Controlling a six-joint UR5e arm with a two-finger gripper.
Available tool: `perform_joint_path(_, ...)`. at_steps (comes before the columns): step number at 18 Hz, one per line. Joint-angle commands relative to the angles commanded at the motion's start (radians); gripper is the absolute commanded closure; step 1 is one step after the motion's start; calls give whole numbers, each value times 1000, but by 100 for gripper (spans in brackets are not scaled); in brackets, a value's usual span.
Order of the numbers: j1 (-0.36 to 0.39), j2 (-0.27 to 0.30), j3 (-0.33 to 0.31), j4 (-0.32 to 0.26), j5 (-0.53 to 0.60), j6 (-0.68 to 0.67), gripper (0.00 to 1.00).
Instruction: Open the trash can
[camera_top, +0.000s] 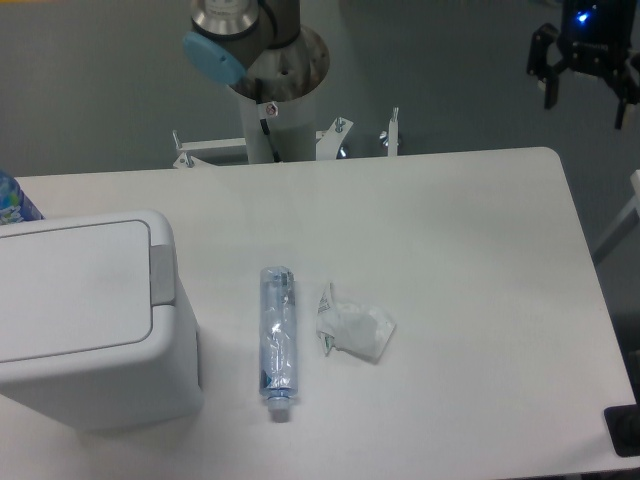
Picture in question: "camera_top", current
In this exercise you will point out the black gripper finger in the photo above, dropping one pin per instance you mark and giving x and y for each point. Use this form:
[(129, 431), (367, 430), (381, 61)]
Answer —
[(538, 65), (618, 76)]

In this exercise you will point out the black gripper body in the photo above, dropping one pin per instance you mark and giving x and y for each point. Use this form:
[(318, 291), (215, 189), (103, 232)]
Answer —
[(596, 34)]

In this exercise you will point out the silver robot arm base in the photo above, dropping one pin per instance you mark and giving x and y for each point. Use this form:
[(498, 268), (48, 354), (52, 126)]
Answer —
[(260, 49)]

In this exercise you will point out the white plastic trash can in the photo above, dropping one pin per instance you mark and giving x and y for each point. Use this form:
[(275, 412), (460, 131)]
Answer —
[(151, 380)]

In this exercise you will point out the white trash can lid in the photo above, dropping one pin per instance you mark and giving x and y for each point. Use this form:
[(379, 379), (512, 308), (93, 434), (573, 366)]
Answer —
[(73, 289)]

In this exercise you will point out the crumpled white paper wrapper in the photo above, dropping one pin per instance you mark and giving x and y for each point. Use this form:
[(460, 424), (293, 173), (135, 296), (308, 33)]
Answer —
[(361, 330)]

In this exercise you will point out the crushed clear plastic bottle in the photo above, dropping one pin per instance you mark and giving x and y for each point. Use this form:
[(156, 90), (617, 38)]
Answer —
[(278, 346)]

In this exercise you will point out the blue patterned bottle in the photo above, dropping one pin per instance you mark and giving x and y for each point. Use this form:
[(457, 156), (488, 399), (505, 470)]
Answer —
[(16, 206)]

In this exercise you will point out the white frame at right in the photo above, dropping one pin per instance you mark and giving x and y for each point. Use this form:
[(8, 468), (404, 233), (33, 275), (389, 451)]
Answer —
[(620, 227)]

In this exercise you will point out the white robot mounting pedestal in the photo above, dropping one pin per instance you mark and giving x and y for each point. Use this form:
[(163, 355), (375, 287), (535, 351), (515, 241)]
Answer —
[(272, 132)]

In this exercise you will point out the black table clamp mount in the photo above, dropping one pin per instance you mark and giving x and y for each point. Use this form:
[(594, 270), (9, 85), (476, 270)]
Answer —
[(623, 426)]

